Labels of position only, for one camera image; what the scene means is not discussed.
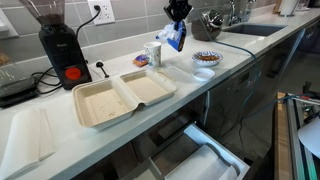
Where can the folded white paper towel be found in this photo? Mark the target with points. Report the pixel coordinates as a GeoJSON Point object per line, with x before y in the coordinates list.
{"type": "Point", "coordinates": [30, 141]}

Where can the blue patterned paper bowl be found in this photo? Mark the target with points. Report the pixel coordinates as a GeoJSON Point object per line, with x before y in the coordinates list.
{"type": "Point", "coordinates": [207, 58]}

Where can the black scale appliance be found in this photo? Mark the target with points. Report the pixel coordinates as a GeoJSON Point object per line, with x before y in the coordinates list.
{"type": "Point", "coordinates": [15, 85]}

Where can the orange purple snack packet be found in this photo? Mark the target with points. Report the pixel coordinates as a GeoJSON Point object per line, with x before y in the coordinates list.
{"type": "Point", "coordinates": [141, 60]}

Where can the blue pretzel crisps packet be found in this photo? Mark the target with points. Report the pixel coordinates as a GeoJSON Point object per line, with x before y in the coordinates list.
{"type": "Point", "coordinates": [174, 33]}

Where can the white wall outlet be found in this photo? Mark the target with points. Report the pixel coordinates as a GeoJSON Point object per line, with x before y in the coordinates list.
{"type": "Point", "coordinates": [104, 10]}

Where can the black coffee grinder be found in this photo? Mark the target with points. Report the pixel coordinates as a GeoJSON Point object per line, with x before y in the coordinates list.
{"type": "Point", "coordinates": [59, 42]}

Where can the paper towel roll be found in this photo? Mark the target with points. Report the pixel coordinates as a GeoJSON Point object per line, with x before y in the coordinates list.
{"type": "Point", "coordinates": [287, 7]}

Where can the patterned paper cup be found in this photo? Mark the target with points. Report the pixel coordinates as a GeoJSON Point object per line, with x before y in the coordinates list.
{"type": "Point", "coordinates": [153, 53]}

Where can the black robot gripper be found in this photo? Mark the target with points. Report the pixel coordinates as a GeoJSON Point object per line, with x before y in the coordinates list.
{"type": "Point", "coordinates": [177, 10]}

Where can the open white drawer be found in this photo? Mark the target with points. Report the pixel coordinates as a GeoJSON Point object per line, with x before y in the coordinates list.
{"type": "Point", "coordinates": [189, 154]}

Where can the white plastic lid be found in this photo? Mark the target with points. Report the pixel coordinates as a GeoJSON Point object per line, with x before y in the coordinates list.
{"type": "Point", "coordinates": [203, 74]}

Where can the sink faucet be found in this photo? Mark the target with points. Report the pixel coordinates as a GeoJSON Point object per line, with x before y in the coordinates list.
{"type": "Point", "coordinates": [236, 11]}

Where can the beige foam clamshell container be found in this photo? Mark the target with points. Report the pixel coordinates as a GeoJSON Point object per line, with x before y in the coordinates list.
{"type": "Point", "coordinates": [107, 102]}

